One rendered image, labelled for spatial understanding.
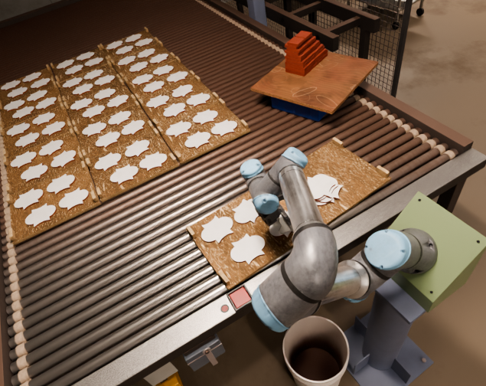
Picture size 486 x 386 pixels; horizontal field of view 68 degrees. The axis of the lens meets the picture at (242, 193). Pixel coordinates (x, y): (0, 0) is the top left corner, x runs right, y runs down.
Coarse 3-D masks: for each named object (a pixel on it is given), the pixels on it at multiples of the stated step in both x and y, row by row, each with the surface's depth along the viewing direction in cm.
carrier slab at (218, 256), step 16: (224, 208) 156; (240, 224) 148; (256, 224) 147; (224, 240) 144; (272, 240) 140; (288, 240) 139; (208, 256) 140; (224, 256) 139; (272, 256) 136; (224, 272) 134; (240, 272) 133; (256, 272) 134
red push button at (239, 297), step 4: (240, 288) 130; (236, 292) 129; (240, 292) 129; (244, 292) 128; (232, 296) 128; (236, 296) 128; (240, 296) 128; (244, 296) 127; (248, 296) 127; (232, 300) 127; (236, 300) 127; (240, 300) 127; (244, 300) 126; (248, 300) 126; (236, 304) 126; (240, 304) 126; (236, 308) 125
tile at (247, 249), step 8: (240, 240) 142; (248, 240) 141; (256, 240) 141; (240, 248) 139; (248, 248) 139; (256, 248) 138; (232, 256) 138; (240, 256) 137; (248, 256) 137; (256, 256) 136
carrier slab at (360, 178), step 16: (320, 160) 166; (336, 160) 164; (352, 160) 163; (336, 176) 158; (352, 176) 156; (368, 176) 155; (352, 192) 150; (368, 192) 149; (320, 208) 147; (336, 208) 146
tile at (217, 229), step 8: (216, 216) 152; (208, 224) 150; (216, 224) 149; (224, 224) 149; (232, 224) 148; (208, 232) 147; (216, 232) 147; (224, 232) 146; (232, 232) 145; (208, 240) 144; (216, 240) 145
